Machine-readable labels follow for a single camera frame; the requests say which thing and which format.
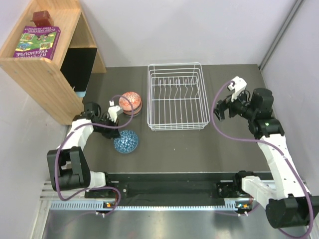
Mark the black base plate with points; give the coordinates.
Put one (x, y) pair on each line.
(175, 189)

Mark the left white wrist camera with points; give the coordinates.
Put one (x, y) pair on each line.
(114, 111)

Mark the red patterned white bowl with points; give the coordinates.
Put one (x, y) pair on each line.
(128, 99)

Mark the dark bottom bowls stack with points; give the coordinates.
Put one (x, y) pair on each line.
(135, 112)

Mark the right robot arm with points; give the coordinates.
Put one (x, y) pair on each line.
(274, 169)

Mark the white wire dish rack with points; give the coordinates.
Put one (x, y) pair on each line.
(177, 98)

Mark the aluminium rail frame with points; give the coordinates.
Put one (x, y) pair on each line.
(107, 197)

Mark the blue patterned bowl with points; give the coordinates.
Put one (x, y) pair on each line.
(127, 142)

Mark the dark red box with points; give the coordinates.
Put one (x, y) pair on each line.
(42, 19)

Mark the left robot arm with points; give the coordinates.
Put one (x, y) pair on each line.
(67, 164)

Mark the purple treehouse book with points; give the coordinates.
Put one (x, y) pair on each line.
(39, 42)

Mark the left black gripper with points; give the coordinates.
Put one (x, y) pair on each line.
(113, 133)

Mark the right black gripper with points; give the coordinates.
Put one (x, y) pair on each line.
(222, 105)

